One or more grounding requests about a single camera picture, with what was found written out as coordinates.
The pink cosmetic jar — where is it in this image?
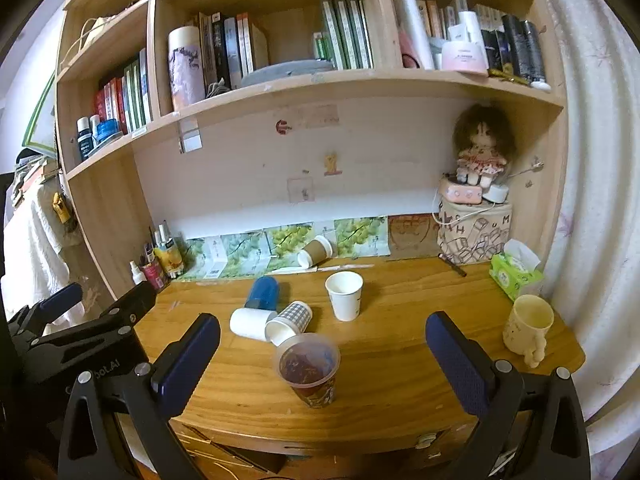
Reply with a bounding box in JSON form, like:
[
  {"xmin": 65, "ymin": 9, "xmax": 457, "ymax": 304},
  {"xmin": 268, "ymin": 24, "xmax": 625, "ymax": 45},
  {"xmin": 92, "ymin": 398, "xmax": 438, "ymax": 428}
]
[{"xmin": 442, "ymin": 40, "xmax": 488, "ymax": 76}]

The pink small box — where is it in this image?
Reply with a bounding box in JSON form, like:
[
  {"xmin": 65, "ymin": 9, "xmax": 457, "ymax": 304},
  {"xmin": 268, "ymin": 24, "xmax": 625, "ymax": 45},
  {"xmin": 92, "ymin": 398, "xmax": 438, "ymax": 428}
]
[{"xmin": 438, "ymin": 177, "xmax": 483, "ymax": 205}]

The white lace cloth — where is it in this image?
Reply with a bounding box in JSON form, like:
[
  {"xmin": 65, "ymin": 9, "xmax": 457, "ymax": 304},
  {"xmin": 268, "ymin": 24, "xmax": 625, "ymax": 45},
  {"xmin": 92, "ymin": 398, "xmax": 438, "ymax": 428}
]
[{"xmin": 1, "ymin": 179, "xmax": 92, "ymax": 333}]

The blue paper cup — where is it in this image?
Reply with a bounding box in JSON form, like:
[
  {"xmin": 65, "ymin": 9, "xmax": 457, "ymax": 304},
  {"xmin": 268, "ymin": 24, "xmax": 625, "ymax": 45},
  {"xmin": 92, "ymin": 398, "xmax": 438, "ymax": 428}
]
[{"xmin": 245, "ymin": 275, "xmax": 280, "ymax": 311}]

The yellow hanging tool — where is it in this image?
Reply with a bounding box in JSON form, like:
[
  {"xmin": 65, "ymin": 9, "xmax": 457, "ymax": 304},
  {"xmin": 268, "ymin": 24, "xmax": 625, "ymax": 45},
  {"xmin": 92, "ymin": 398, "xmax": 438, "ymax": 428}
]
[{"xmin": 52, "ymin": 192, "xmax": 72, "ymax": 224}]

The cream ceramic mug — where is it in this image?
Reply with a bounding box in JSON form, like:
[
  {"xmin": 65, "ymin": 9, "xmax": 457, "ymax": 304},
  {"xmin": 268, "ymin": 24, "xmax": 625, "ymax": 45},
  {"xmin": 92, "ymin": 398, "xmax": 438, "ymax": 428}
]
[{"xmin": 502, "ymin": 295, "xmax": 554, "ymax": 368}]

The red small can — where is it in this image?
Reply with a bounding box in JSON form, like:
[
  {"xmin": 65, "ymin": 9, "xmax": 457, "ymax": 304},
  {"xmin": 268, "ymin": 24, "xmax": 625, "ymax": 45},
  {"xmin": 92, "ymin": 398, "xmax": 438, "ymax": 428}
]
[{"xmin": 141, "ymin": 259, "xmax": 168, "ymax": 292}]

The dark printed paper cup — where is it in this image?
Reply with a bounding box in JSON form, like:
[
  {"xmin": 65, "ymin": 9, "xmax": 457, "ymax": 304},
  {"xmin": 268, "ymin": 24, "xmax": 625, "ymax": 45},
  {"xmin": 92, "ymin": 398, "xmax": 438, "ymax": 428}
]
[{"xmin": 273, "ymin": 333, "xmax": 341, "ymax": 408}]

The brown haired rag doll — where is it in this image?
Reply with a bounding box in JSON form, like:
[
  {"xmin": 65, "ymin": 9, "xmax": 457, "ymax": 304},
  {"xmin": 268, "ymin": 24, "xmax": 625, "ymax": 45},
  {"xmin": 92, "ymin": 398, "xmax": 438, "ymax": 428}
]
[{"xmin": 454, "ymin": 104, "xmax": 515, "ymax": 191}]

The pink floral cylinder tube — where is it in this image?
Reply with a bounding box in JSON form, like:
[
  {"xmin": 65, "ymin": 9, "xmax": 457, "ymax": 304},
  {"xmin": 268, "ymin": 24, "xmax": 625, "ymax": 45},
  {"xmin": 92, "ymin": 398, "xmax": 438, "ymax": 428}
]
[{"xmin": 168, "ymin": 25, "xmax": 205, "ymax": 112}]

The plain white paper cup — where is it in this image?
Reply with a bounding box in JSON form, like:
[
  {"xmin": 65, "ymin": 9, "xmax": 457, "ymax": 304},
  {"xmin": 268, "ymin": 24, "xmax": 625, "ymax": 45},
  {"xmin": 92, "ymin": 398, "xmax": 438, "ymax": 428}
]
[{"xmin": 229, "ymin": 308, "xmax": 277, "ymax": 341}]

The wooden bookshelf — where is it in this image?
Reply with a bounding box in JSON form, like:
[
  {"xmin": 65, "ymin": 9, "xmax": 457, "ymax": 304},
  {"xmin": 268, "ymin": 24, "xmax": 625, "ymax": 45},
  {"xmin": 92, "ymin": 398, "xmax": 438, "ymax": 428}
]
[{"xmin": 55, "ymin": 0, "xmax": 567, "ymax": 298}]

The white paper cup upright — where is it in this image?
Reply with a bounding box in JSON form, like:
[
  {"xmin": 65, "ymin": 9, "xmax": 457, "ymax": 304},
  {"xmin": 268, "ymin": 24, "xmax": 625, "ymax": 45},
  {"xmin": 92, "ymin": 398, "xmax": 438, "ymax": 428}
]
[{"xmin": 326, "ymin": 271, "xmax": 363, "ymax": 322}]

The dark ink bottle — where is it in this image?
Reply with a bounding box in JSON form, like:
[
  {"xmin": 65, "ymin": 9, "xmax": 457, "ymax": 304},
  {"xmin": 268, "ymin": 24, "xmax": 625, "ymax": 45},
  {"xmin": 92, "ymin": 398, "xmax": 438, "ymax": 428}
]
[{"xmin": 76, "ymin": 117, "xmax": 94, "ymax": 160}]

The black pen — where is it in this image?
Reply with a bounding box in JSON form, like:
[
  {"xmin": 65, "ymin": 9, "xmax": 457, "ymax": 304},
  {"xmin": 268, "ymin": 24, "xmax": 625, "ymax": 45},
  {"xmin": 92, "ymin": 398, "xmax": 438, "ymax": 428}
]
[{"xmin": 438, "ymin": 253, "xmax": 468, "ymax": 278}]

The grey checkered paper cup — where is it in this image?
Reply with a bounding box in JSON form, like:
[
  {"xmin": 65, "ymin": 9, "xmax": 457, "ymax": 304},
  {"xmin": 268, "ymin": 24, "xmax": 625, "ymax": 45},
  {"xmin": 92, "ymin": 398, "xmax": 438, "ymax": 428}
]
[{"xmin": 266, "ymin": 301, "xmax": 312, "ymax": 347}]

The green tissue pack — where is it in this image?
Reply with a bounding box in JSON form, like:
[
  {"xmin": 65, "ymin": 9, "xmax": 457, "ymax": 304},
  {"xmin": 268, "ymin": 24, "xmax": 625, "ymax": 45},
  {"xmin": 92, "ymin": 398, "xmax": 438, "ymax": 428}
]
[{"xmin": 489, "ymin": 238, "xmax": 544, "ymax": 301}]

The letter print storage bag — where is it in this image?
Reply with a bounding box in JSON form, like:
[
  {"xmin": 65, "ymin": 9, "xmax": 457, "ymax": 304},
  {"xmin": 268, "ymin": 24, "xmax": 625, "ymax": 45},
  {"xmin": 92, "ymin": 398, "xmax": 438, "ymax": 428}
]
[{"xmin": 435, "ymin": 198, "xmax": 512, "ymax": 266}]

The white curtain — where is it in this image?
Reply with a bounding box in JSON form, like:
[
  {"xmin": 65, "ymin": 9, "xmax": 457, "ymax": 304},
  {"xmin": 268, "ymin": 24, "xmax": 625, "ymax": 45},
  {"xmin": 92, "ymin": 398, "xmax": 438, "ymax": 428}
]
[{"xmin": 544, "ymin": 0, "xmax": 639, "ymax": 455}]

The grey flat pouch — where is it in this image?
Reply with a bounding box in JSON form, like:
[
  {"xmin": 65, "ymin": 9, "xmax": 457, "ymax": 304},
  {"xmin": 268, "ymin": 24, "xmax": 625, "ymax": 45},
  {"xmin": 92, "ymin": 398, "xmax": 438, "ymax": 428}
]
[{"xmin": 240, "ymin": 60, "xmax": 334, "ymax": 88}]

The white spray bottle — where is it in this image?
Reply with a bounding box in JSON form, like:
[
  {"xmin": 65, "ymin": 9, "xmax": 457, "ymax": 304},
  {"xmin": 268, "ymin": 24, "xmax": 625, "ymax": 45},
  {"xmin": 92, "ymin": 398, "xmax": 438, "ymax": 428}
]
[{"xmin": 129, "ymin": 261, "xmax": 146, "ymax": 285}]

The brown kraft paper cup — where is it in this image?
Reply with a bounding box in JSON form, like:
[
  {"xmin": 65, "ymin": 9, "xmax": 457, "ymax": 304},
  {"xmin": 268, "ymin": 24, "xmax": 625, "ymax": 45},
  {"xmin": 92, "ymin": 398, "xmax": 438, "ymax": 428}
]
[{"xmin": 297, "ymin": 235, "xmax": 333, "ymax": 269}]

